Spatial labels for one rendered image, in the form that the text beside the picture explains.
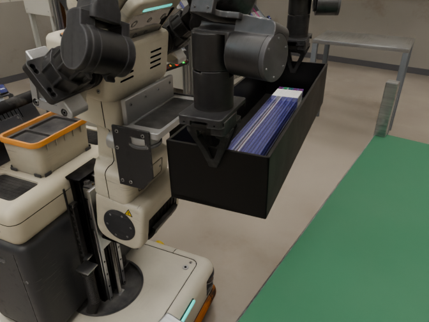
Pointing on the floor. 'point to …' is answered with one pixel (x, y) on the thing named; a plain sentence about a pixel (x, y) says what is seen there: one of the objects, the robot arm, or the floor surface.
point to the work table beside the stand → (341, 38)
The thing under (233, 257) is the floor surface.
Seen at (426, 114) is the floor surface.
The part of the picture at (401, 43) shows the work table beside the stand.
